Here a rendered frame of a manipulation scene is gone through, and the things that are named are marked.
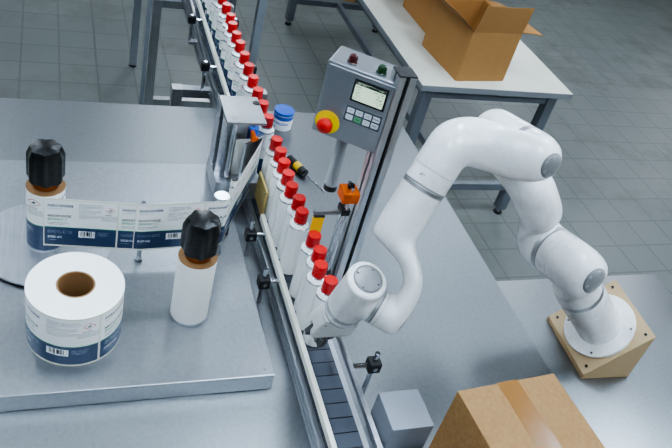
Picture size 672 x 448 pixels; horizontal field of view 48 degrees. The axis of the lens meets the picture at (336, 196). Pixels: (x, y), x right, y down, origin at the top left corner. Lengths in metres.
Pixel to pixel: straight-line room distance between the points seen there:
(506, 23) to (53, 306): 2.37
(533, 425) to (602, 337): 0.62
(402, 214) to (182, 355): 0.61
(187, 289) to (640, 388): 1.23
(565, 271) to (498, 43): 1.82
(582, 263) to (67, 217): 1.19
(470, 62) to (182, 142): 1.48
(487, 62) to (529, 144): 2.00
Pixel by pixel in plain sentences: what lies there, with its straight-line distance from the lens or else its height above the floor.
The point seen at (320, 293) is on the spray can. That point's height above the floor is 1.05.
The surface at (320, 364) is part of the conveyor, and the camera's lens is 1.79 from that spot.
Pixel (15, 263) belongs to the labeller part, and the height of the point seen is 0.89.
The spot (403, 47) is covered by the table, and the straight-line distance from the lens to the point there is 3.59.
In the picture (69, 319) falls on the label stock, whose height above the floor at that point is 1.02.
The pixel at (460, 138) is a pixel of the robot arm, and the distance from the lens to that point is 1.45.
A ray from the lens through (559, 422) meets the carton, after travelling 1.58.
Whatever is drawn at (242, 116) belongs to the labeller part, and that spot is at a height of 1.14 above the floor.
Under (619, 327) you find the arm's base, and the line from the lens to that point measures 2.14.
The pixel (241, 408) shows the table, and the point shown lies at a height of 0.83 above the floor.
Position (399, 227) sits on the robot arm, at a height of 1.34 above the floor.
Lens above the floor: 2.22
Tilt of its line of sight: 36 degrees down
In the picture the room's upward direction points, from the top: 16 degrees clockwise
